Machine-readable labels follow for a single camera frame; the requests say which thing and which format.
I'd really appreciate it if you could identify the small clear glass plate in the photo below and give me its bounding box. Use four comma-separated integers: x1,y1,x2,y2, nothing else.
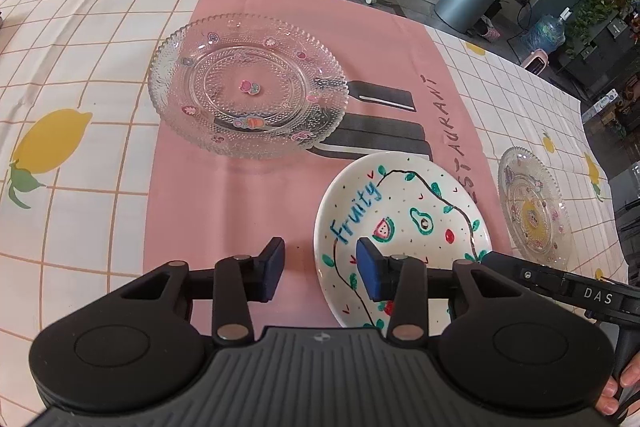
148,12,350,158

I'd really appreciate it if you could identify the large clear glass plate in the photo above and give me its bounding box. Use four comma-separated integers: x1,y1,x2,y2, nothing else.
498,146,571,266

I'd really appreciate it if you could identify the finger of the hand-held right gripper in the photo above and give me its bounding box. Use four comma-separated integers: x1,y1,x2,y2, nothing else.
482,251,569,296

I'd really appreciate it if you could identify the person's right hand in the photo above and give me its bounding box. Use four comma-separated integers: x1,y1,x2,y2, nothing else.
597,351,640,420

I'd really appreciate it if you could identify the checked lemon-print tablecloth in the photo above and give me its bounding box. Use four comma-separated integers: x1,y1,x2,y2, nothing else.
0,0,632,344

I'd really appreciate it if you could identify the trailing ivy plant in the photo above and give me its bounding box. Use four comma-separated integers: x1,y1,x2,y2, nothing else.
564,0,637,58

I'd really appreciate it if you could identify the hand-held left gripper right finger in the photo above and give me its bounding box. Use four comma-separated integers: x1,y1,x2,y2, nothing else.
356,239,531,342

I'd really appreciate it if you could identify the blue water bottle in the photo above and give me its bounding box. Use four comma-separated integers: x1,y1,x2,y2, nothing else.
529,8,571,56

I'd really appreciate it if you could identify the small pink heater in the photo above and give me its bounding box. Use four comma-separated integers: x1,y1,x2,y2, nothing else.
522,49,551,76

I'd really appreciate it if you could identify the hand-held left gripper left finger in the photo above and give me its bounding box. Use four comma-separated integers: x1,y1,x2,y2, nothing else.
112,237,286,343

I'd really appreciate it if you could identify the white fruit-painted plate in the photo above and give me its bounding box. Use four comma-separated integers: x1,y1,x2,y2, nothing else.
313,152,493,330

